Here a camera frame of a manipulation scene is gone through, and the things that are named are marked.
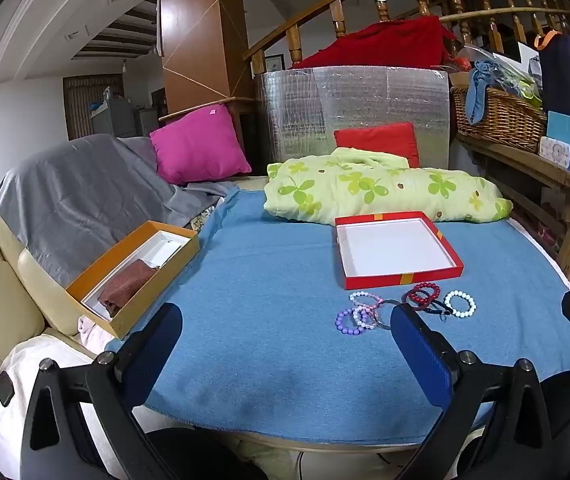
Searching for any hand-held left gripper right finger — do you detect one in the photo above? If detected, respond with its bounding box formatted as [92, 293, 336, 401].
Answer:
[390, 304, 566, 480]

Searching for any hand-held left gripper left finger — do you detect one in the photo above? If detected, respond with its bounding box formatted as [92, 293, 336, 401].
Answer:
[19, 302, 186, 480]

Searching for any black hair tie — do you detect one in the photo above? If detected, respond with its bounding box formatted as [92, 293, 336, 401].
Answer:
[415, 300, 453, 321]

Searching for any purple bead bracelet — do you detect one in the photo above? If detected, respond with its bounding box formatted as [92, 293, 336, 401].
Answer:
[336, 307, 366, 335]

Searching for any red shallow box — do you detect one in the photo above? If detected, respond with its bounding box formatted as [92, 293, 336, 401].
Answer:
[334, 211, 465, 291]

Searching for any orange cardboard box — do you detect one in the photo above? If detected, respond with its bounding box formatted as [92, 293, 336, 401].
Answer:
[66, 220, 200, 340]

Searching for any brown folded cloth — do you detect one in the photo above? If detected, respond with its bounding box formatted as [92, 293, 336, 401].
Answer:
[97, 259, 160, 318]

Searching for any blue blanket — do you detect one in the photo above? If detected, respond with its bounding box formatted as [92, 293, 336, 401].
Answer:
[105, 187, 570, 448]

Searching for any small black device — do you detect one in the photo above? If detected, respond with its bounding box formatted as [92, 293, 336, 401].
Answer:
[0, 372, 16, 407]

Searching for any grey cloth cover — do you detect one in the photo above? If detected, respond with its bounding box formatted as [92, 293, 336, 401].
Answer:
[0, 133, 240, 288]

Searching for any white patterned box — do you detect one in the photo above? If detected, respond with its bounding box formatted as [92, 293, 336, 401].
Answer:
[539, 136, 570, 176]

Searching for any wooden bench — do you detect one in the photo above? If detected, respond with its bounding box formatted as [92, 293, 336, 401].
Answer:
[457, 130, 570, 286]

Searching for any green floral quilt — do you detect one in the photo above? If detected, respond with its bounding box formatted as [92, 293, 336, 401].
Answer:
[264, 147, 514, 224]

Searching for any magenta pillow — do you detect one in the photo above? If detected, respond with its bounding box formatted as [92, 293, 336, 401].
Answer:
[150, 105, 253, 186]

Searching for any wicker basket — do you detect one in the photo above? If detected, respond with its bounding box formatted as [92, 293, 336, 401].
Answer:
[450, 85, 548, 155]

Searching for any red pillow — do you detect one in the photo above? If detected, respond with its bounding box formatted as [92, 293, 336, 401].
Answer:
[334, 122, 420, 168]

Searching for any grey cabinet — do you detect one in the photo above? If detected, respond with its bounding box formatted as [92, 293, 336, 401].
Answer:
[90, 87, 138, 141]

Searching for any navy bag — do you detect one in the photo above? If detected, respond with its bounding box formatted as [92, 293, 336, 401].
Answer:
[537, 30, 570, 123]

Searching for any blue cloth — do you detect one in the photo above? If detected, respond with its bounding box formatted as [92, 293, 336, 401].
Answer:
[467, 60, 503, 126]

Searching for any clear plastic bag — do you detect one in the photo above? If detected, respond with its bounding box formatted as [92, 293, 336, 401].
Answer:
[457, 45, 546, 106]

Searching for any silver foil insulation panel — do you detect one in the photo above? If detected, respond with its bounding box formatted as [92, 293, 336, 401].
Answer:
[256, 66, 450, 178]

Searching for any red cloth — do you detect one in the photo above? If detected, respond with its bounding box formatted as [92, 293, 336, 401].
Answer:
[290, 15, 458, 70]

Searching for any wooden stair railing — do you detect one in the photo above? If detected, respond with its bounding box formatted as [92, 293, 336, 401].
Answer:
[242, 0, 570, 81]

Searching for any dark thin ring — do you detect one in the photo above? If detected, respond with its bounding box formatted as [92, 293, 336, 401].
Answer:
[372, 299, 406, 331]

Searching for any red bead bracelet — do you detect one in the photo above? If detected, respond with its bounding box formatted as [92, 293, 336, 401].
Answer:
[404, 282, 440, 311]

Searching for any white and lilac bead bracelet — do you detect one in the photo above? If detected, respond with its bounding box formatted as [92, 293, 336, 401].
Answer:
[354, 305, 378, 332]

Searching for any pink and white bead bracelet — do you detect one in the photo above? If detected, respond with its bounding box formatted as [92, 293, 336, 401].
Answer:
[349, 290, 383, 311]

